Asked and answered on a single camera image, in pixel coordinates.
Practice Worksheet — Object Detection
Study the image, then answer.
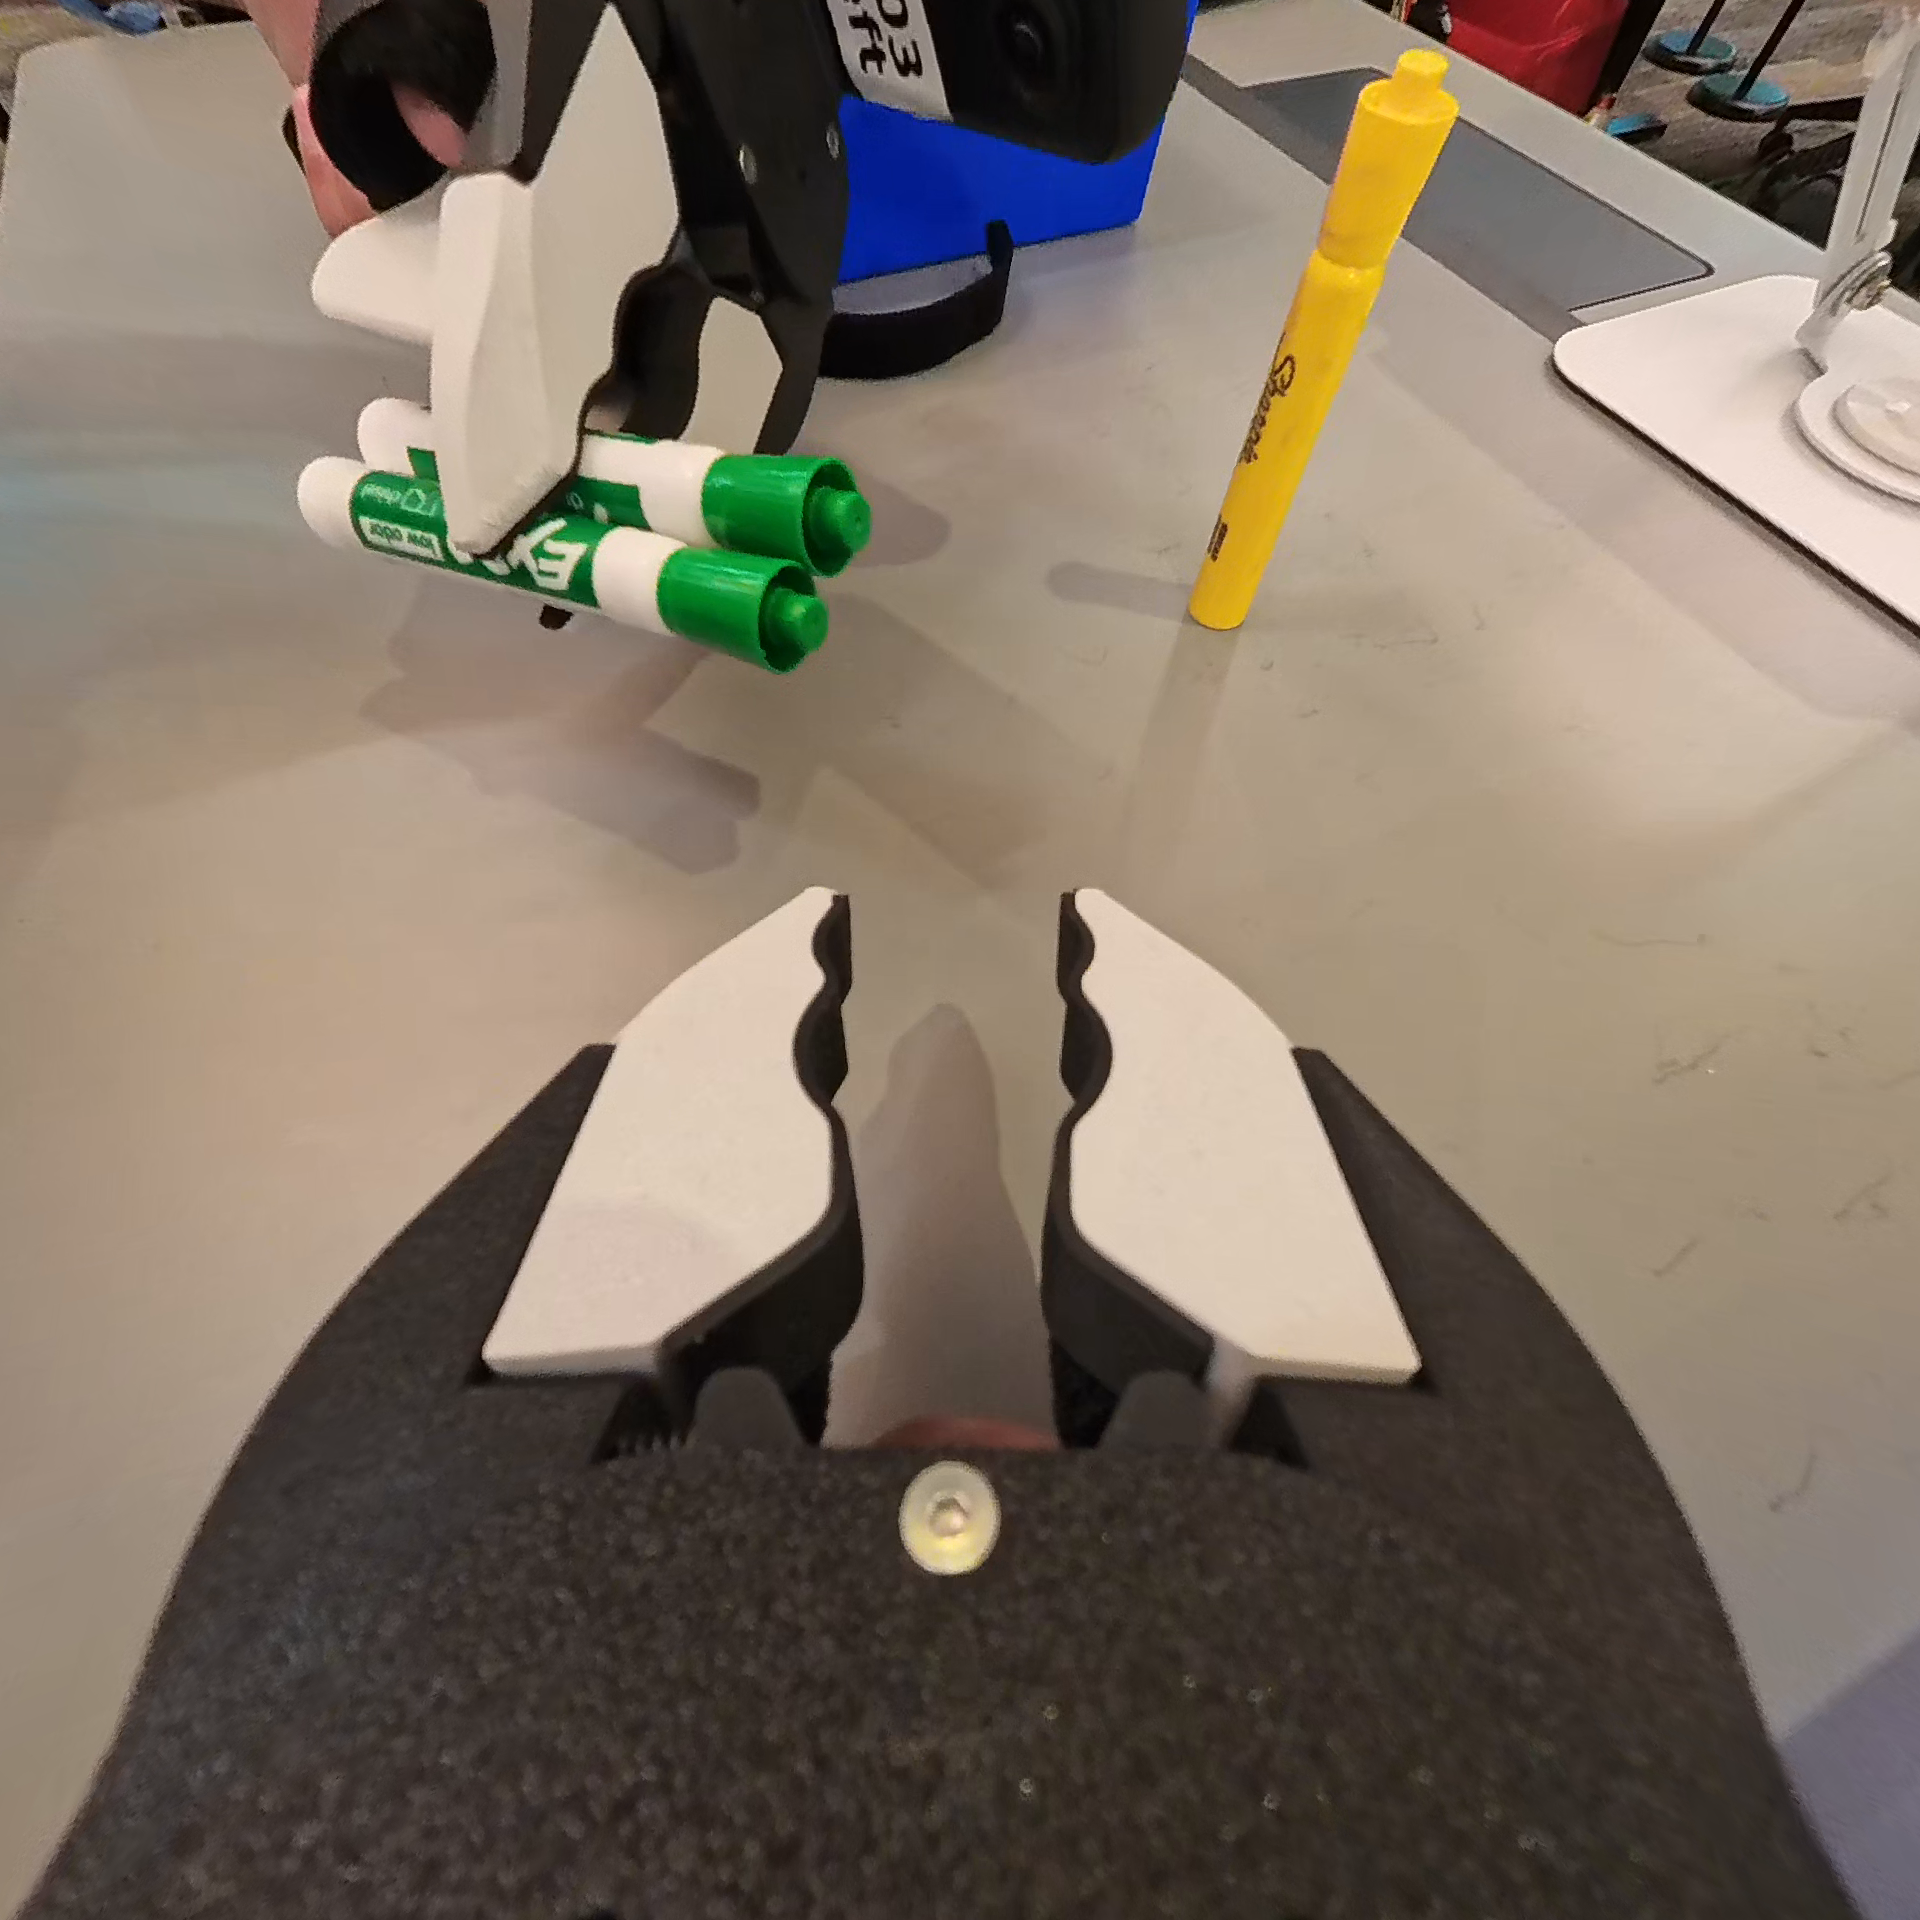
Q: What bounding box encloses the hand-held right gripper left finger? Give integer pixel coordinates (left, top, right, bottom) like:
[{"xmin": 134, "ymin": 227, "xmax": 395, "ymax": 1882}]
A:
[{"xmin": 481, "ymin": 884, "xmax": 867, "ymax": 1452}]

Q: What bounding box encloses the yellow highlighter marker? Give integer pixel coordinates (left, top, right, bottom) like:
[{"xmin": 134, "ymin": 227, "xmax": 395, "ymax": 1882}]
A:
[{"xmin": 1191, "ymin": 51, "xmax": 1458, "ymax": 632}]

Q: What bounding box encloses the black strap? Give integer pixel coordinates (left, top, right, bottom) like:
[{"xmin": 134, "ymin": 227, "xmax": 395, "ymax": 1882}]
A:
[{"xmin": 823, "ymin": 217, "xmax": 1014, "ymax": 380}]

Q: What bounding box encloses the green dry erase marker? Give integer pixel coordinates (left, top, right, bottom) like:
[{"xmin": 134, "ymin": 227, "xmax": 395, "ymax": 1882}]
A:
[
  {"xmin": 298, "ymin": 453, "xmax": 831, "ymax": 675},
  {"xmin": 359, "ymin": 400, "xmax": 874, "ymax": 575}
]

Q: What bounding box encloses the grey desk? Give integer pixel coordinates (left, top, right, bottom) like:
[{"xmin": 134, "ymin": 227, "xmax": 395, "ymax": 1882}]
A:
[{"xmin": 0, "ymin": 0, "xmax": 1920, "ymax": 1920}]

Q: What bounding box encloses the red bin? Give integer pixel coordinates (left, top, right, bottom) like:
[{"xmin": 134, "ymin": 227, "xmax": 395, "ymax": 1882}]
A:
[{"xmin": 1443, "ymin": 0, "xmax": 1641, "ymax": 111}]

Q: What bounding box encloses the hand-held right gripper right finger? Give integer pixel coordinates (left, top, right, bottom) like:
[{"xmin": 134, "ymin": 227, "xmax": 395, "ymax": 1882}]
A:
[{"xmin": 1035, "ymin": 889, "xmax": 1426, "ymax": 1452}]

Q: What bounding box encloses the person's left hand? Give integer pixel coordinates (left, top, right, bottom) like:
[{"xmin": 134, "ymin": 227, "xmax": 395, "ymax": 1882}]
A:
[{"xmin": 244, "ymin": 0, "xmax": 471, "ymax": 238}]

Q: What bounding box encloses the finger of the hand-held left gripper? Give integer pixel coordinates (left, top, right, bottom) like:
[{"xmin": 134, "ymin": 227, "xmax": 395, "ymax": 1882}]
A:
[{"xmin": 309, "ymin": 8, "xmax": 707, "ymax": 559}]

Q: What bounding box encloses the blue plastic bin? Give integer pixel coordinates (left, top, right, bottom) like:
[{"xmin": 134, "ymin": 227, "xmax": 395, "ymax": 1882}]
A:
[{"xmin": 831, "ymin": 0, "xmax": 1202, "ymax": 286}]

